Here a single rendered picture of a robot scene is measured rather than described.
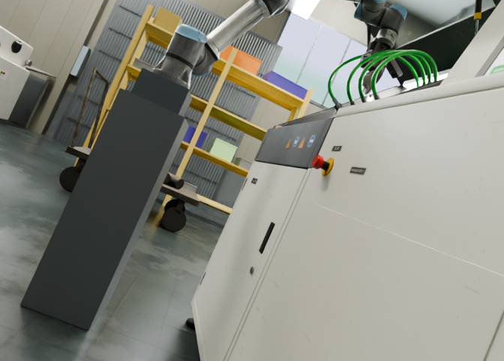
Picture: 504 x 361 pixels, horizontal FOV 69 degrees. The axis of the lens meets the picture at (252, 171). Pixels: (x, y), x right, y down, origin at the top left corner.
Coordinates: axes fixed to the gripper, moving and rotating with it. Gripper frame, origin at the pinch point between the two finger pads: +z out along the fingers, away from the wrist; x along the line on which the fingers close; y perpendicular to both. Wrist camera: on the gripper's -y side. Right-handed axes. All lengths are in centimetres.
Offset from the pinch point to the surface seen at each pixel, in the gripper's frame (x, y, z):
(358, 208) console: 66, 23, 48
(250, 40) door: -558, 2, -201
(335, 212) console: 58, 23, 50
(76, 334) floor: 6, 64, 120
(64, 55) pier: -585, 288, -24
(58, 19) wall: -606, 329, -81
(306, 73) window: -545, -121, -191
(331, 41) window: -543, -141, -269
